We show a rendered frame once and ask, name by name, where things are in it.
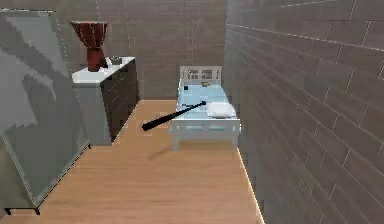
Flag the white pillow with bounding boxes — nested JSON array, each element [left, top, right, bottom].
[[205, 101, 237, 119]]

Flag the white bed with blue sheet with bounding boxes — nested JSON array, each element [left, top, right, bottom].
[[168, 65, 242, 153]]

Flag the dark chest of drawers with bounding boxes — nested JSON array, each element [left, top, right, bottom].
[[71, 56, 141, 147]]

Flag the black baseball bat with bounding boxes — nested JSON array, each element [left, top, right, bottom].
[[141, 100, 207, 132]]

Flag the grey standing mirror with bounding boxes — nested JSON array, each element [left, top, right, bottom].
[[0, 8, 92, 216]]

